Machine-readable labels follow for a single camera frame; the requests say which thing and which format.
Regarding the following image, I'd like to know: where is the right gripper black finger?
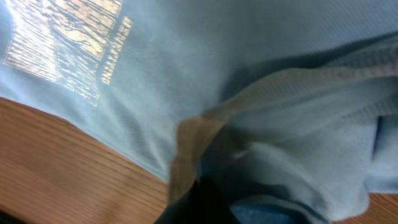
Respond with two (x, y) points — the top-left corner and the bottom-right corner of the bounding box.
(154, 179), (239, 224)

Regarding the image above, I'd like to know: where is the light blue printed t-shirt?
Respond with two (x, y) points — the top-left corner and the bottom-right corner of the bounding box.
(1, 0), (397, 223)

